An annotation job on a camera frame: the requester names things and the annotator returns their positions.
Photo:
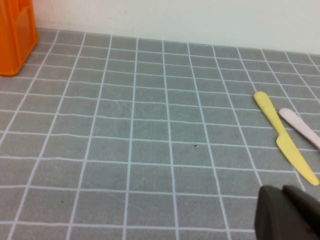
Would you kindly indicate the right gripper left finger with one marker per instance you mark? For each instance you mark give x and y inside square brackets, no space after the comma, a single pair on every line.
[275,217]

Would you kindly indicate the orange plastic cutlery crate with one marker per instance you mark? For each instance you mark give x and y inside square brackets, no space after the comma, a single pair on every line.
[15,37]

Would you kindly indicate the yellow plastic knife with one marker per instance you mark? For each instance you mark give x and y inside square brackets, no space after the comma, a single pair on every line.
[287,147]

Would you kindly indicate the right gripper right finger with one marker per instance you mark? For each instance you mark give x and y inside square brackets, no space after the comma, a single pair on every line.
[305,200]

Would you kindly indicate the grey grid table mat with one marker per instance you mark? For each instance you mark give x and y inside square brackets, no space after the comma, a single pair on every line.
[150,125]

